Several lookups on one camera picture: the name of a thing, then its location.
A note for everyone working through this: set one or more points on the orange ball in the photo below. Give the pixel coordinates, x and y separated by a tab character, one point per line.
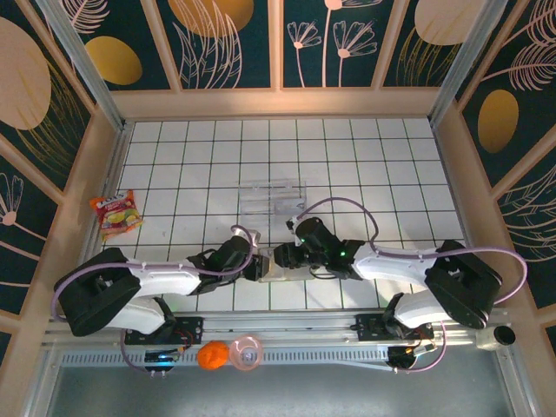
213	355

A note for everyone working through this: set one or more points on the aluminium corner post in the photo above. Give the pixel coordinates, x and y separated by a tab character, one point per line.
465	61
87	69

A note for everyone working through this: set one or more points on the white VIP card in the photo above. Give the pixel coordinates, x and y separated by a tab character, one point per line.
289	206

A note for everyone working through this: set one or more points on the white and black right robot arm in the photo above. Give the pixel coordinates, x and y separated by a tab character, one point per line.
391	265

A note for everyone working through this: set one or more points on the white fixture with black hole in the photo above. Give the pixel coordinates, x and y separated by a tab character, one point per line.
495	338

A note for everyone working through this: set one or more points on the black controller board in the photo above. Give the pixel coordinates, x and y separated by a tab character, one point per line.
401	357
163	358

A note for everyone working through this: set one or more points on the red orange snack packet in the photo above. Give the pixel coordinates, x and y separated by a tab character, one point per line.
115	215

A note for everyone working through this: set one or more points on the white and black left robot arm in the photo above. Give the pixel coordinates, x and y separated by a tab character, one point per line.
165	278

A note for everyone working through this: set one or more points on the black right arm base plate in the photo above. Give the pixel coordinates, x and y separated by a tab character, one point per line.
369	328

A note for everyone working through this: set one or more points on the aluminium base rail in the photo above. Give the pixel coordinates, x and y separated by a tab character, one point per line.
282	323

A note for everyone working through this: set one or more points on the clear plastic organizer box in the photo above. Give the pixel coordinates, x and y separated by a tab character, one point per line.
256	204

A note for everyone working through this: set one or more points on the green card holder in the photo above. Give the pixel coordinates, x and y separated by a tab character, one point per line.
282	275

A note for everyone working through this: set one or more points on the pink translucent cup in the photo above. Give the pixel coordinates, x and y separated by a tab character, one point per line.
246	352

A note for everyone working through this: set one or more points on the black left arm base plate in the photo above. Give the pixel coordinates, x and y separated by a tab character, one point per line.
191	330

